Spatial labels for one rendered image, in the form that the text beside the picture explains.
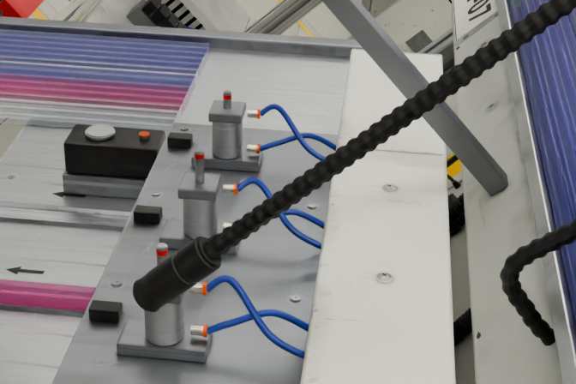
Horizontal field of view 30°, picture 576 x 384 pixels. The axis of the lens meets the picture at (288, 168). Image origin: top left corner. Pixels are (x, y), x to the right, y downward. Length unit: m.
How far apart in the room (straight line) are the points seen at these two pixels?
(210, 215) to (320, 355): 0.15
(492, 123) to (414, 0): 1.10
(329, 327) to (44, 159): 0.41
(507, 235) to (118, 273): 0.25
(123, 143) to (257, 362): 0.31
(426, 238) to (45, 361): 0.25
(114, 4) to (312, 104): 1.19
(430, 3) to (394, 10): 0.06
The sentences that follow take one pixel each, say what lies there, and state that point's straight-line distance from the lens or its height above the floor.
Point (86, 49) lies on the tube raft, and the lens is 1.13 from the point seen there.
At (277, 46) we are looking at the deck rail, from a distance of 1.15.
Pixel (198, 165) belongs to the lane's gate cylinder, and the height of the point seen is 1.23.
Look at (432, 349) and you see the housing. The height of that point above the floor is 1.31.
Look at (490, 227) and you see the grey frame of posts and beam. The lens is 0.73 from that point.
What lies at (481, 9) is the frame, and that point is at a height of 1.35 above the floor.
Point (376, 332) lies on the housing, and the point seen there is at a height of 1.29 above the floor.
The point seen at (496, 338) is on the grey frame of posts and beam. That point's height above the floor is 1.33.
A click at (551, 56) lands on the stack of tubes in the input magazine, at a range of 0.80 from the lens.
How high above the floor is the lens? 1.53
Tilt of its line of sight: 23 degrees down
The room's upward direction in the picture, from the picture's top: 54 degrees clockwise
